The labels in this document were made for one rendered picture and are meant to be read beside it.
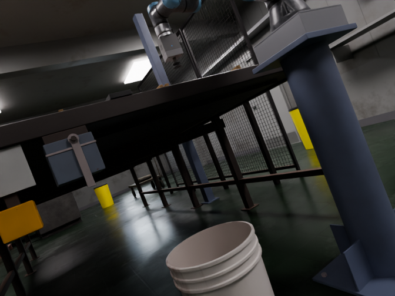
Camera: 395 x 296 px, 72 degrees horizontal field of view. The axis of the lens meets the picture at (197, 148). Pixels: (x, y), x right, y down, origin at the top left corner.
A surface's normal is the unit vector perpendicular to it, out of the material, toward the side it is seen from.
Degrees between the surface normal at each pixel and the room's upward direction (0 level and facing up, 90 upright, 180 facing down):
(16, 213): 90
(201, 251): 87
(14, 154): 90
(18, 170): 90
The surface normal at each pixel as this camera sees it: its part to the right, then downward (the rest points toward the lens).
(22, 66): 0.43, -0.16
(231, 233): -0.50, 0.14
